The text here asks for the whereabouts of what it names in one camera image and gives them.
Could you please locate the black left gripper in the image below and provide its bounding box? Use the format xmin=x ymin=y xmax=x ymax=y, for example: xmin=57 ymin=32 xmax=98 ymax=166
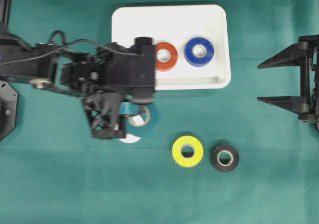
xmin=59 ymin=36 xmax=155 ymax=139

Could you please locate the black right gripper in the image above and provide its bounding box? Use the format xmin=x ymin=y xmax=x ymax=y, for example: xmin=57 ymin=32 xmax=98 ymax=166
xmin=257 ymin=35 xmax=319 ymax=129

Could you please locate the teal green tape roll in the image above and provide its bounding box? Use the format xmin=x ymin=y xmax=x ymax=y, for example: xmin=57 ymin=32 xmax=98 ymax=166
xmin=119 ymin=102 xmax=160 ymax=137

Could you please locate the red orange tape roll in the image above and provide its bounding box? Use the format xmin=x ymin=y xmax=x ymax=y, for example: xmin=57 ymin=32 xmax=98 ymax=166
xmin=156 ymin=42 xmax=178 ymax=72

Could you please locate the blue tape roll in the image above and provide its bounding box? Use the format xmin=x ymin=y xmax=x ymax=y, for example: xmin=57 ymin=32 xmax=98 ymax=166
xmin=184 ymin=37 xmax=214 ymax=67

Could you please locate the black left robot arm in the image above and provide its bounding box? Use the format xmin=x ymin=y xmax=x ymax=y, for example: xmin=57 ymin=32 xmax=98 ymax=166
xmin=0 ymin=26 xmax=156 ymax=139

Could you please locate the white tape roll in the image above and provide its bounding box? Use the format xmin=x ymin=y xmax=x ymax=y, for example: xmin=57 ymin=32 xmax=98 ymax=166
xmin=119 ymin=133 xmax=141 ymax=144

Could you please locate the white plastic tray case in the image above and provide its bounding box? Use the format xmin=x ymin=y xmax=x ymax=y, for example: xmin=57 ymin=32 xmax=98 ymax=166
xmin=111 ymin=4 xmax=231 ymax=90

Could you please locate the yellow tape roll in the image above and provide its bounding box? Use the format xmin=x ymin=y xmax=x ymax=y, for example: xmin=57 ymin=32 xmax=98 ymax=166
xmin=172 ymin=135 xmax=204 ymax=168

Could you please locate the black tape roll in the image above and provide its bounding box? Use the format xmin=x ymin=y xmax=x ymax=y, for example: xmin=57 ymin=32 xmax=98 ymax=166
xmin=210 ymin=144 xmax=239 ymax=172

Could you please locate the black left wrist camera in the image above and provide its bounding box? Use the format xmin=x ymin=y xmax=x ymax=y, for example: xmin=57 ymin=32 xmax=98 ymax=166
xmin=129 ymin=44 xmax=157 ymax=105

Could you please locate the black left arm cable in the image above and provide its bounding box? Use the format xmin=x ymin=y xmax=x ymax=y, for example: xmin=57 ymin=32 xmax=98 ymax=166
xmin=0 ymin=30 xmax=140 ymax=65

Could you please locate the black metal frame rail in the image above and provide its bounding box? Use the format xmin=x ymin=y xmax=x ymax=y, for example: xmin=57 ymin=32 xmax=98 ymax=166
xmin=0 ymin=0 xmax=11 ymax=32

